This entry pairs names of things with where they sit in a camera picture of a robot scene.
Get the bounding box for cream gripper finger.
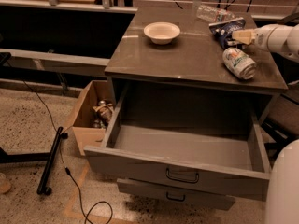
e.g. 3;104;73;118
232;29;254;45

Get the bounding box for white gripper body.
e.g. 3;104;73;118
253;24;294;52

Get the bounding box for blue chip bag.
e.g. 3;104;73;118
209;18;246;49

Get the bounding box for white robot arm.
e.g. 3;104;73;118
232;24;299;224

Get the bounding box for grey drawer cabinet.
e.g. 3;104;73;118
105;8;287;135

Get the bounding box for open grey top drawer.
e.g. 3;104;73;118
84;82;271;200

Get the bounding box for grey bottom drawer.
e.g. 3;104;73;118
117;178;235;211

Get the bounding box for crushed soda can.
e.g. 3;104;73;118
222;48;257;80

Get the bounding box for clear plastic water bottle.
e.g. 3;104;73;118
196;5;235;23

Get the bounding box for white bowl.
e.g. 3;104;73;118
144;22;180;45

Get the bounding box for cans in cardboard box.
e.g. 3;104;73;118
93;100;114;127

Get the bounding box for cardboard box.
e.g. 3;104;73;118
64;80;113;156

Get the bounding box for black stand leg with wheels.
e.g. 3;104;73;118
36;126;67;195

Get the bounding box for grey metal rail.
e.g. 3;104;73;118
0;49;109;77

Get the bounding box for black cable on floor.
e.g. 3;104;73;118
6;59;114;224

